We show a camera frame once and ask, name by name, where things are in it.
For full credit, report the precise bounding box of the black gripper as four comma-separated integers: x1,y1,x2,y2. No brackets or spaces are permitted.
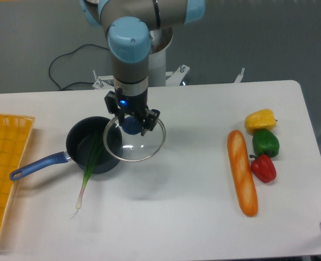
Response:
104,87,160,136

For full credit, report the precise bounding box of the glass lid with blue knob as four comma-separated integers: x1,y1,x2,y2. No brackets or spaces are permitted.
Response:
103,116,166,163

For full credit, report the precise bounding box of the dark pot with blue handle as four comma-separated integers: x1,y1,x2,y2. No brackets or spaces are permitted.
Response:
9,116,119,181

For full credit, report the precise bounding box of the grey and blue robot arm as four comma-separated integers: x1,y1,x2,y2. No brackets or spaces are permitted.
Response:
80,1,206,134

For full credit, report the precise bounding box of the green spring onion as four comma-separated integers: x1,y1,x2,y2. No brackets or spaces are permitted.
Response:
69,132,104,220

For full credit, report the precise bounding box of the orange baguette loaf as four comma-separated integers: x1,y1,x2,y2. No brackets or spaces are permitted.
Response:
227,130,258,217

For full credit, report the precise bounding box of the yellow woven basket tray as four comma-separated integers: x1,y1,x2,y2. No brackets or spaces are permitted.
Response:
0,114,35,237

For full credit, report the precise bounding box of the yellow bell pepper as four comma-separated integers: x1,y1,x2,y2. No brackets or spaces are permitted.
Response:
244,109,277,133

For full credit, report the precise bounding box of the green bell pepper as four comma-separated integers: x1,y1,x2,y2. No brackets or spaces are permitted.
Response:
253,129,280,158

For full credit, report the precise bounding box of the red bell pepper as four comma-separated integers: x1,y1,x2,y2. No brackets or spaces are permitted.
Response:
249,154,276,183

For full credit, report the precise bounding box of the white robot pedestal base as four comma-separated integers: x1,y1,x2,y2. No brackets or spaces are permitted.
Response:
92,28,245,90

